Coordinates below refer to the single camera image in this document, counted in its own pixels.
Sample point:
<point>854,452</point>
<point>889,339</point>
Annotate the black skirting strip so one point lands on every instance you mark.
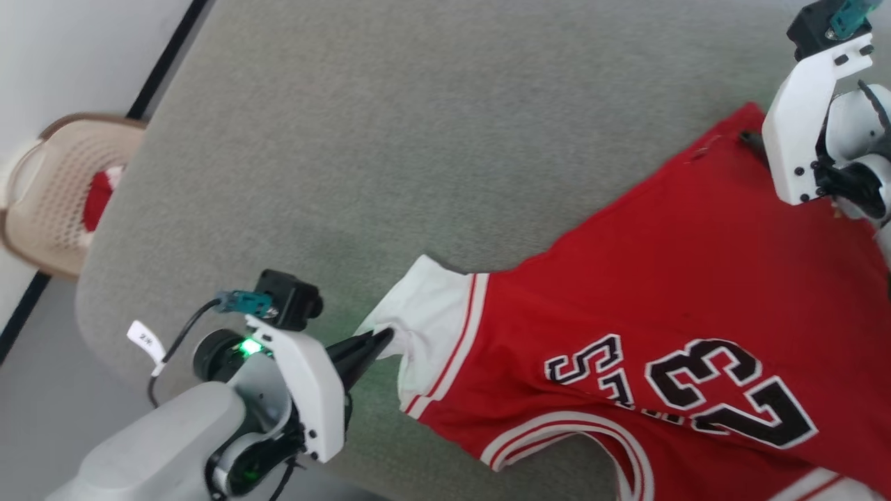
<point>167,62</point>

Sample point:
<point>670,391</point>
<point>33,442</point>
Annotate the grey fabric sofa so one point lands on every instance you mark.
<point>418,139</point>

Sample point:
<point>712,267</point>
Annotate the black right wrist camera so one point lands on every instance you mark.
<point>811,28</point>

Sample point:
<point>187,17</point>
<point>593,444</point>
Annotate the red basketball jersey number 23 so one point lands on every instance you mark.
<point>661,278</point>

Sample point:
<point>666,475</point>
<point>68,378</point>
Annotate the beige plastic laundry basket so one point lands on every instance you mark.
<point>49,202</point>

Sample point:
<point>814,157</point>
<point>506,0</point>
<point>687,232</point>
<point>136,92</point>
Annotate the red and white cloth item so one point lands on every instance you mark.
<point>97,198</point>

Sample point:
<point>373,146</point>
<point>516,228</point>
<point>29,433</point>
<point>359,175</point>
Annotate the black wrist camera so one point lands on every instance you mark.
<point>811,28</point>
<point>289,299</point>

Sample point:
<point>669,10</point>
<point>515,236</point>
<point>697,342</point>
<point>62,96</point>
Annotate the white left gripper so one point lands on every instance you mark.
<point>317,390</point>

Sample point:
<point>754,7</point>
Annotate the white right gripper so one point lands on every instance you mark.
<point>800,125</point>

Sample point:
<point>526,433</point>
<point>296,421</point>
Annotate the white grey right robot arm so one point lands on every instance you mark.
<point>860,125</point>

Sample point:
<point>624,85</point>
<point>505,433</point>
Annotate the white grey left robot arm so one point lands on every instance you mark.
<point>160,445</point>

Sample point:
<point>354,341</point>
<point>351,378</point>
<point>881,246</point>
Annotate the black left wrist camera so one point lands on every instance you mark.
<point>289,299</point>

